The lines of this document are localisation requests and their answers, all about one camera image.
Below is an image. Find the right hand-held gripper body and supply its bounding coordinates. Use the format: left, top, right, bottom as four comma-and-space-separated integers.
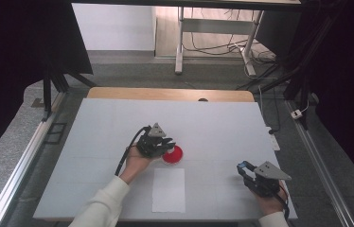
244, 160, 292, 199

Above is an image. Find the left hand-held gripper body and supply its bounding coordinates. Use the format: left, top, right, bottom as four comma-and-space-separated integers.
136, 122, 173, 159

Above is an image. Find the red petri dish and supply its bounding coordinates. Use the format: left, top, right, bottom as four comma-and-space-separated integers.
161, 145, 185, 165

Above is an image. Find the person's right hand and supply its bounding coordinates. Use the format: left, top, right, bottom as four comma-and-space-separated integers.
255, 192, 288, 217

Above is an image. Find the person's left hand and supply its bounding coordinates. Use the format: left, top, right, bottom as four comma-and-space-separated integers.
119, 147, 154, 184

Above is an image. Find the long white power strip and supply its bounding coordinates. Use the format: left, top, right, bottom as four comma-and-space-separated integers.
265, 126, 281, 152

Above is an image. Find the white paper sheet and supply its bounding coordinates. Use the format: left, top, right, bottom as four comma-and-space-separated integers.
151, 167, 186, 214

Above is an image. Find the wooden table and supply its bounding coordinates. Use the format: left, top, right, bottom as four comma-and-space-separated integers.
86, 86, 256, 103

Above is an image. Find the white table cover board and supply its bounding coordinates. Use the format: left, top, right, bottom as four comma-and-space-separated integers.
32, 97, 298, 221

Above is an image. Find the small white power strip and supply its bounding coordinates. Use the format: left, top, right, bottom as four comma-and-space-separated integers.
290, 108, 304, 120

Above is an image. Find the white partition panel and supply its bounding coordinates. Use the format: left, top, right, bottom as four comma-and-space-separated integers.
71, 3, 156, 51

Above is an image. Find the black curtain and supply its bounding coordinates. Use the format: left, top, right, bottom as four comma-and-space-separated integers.
287, 0, 354, 197
0, 0, 94, 169

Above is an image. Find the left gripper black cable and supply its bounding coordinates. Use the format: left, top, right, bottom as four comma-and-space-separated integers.
114, 126, 151, 177

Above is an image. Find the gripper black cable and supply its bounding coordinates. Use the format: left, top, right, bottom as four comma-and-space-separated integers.
114, 126, 151, 177
274, 183, 291, 220

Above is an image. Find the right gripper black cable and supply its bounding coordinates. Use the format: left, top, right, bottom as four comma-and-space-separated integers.
274, 183, 291, 220

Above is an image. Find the aluminium rail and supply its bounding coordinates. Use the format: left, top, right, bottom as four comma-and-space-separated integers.
0, 91, 66, 227
284, 99, 354, 227

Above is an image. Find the tangle of floor cables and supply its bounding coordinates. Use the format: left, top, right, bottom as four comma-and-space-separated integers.
183, 8, 277, 64

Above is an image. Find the white metal desk frame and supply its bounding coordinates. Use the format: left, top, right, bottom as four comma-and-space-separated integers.
174, 7, 264, 78

